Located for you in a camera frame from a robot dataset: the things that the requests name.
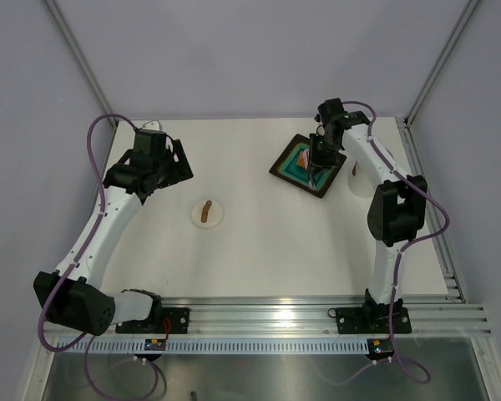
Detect dark square teal plate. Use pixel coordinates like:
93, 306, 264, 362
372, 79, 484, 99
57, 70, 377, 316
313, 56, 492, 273
269, 134, 347, 199

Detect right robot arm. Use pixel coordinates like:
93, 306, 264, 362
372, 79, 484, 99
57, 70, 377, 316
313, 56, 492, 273
304, 98, 427, 331

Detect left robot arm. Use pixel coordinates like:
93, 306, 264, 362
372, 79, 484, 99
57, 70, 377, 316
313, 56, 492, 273
33, 129, 193, 336

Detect left aluminium frame post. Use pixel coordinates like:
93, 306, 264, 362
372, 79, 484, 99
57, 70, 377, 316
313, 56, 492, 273
40, 0, 114, 114

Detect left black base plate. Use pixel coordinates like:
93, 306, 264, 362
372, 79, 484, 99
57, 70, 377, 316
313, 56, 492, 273
115, 307, 190, 334

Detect right aluminium frame post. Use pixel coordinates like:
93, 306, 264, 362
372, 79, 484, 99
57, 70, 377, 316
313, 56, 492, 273
404, 0, 483, 129

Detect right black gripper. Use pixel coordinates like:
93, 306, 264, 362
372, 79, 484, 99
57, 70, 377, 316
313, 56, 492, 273
306, 133, 340, 176

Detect white round lid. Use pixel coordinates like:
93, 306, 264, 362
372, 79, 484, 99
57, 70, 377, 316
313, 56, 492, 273
190, 199, 225, 230

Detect white slotted cable duct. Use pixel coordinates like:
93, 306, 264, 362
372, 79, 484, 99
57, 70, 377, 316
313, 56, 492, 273
69, 337, 369, 355

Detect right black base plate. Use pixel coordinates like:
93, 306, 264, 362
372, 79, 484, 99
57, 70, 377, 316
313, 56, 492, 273
326, 307, 412, 335

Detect aluminium rail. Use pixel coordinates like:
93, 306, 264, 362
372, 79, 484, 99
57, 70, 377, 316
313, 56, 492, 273
163, 297, 492, 338

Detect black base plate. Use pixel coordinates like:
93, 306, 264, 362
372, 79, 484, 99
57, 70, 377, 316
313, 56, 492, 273
326, 307, 412, 335
115, 307, 190, 334

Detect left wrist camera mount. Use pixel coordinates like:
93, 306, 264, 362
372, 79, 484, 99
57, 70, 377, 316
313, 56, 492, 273
141, 120, 163, 131

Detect white cylindrical container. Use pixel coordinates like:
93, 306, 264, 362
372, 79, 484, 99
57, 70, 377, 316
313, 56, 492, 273
347, 142, 396, 199

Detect aluminium frame post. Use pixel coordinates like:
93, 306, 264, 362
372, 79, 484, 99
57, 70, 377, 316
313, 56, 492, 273
404, 0, 483, 129
40, 0, 114, 114

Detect clear plastic tongs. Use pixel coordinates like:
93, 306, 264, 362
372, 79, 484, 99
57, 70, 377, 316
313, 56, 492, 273
296, 149, 311, 170

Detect brown handle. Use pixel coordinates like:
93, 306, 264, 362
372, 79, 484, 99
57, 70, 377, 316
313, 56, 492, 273
200, 200, 213, 224

